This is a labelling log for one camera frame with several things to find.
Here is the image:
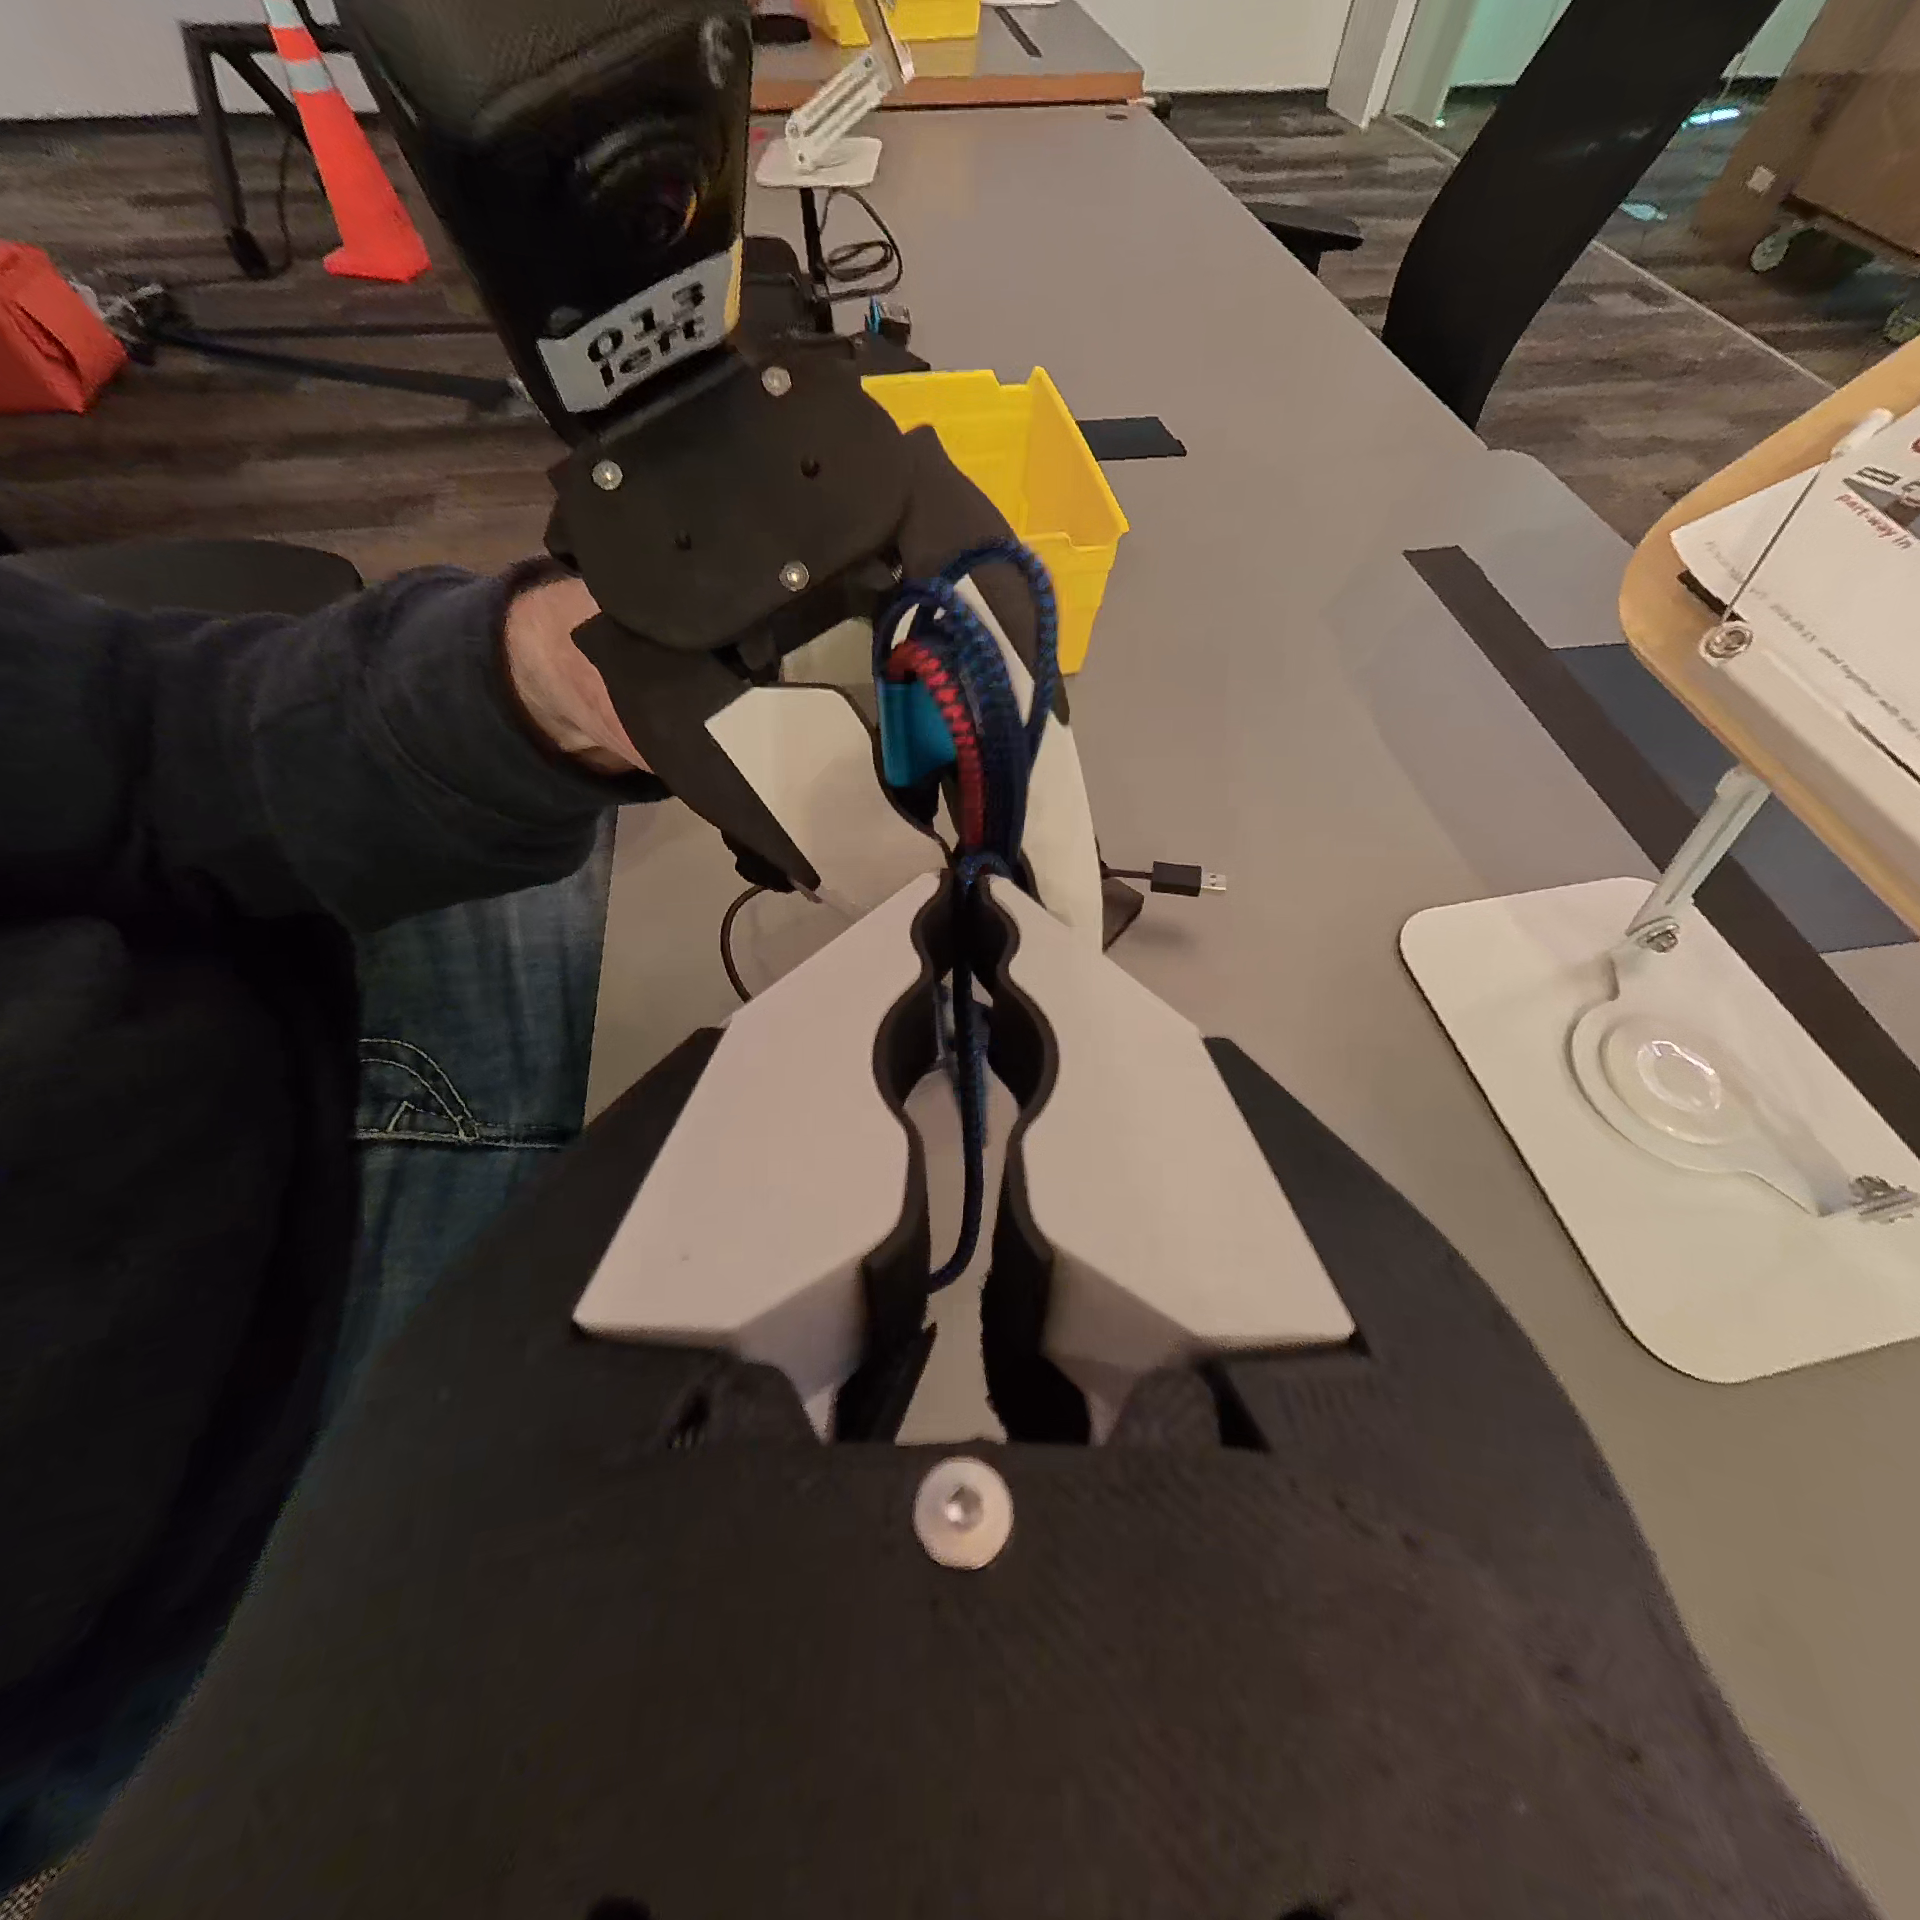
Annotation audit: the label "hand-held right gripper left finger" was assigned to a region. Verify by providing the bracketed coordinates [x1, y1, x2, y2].
[569, 873, 967, 1442]

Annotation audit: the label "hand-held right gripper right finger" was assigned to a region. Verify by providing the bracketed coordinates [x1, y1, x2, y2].
[979, 870, 1357, 1442]

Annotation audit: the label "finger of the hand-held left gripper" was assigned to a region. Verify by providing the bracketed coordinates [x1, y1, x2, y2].
[1001, 700, 1111, 944]
[706, 678, 952, 913]

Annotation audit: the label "dark red braided cable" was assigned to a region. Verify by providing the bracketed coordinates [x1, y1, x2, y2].
[880, 625, 984, 849]

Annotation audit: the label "dark grey hub cable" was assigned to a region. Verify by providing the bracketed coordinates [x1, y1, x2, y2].
[713, 851, 1233, 1013]

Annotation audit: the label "blue braided usb cable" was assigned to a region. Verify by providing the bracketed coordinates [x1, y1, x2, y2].
[871, 535, 1073, 1298]

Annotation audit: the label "yellow plastic bin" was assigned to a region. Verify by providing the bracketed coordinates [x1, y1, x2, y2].
[811, 0, 986, 46]
[862, 363, 1136, 682]

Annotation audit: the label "person's left forearm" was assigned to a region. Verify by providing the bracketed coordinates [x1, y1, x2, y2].
[0, 549, 647, 937]

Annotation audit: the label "person's left hand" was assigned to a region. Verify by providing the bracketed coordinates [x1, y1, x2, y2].
[501, 556, 677, 793]

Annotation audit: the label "person's legs in jeans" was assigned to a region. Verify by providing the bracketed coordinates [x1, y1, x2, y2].
[326, 817, 623, 1426]

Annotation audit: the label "orange cone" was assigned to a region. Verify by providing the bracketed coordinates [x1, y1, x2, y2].
[260, 0, 436, 290]

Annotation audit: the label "wooden desk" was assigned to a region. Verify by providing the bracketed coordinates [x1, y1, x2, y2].
[746, 0, 1150, 120]

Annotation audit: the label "black chair armrest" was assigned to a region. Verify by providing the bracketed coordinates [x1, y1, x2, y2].
[0, 538, 368, 622]

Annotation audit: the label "printed instruction sheet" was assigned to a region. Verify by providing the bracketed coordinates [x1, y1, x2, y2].
[1668, 398, 1920, 787]

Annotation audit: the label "black office chair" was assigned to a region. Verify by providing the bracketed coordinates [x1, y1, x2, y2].
[1374, 0, 1793, 429]

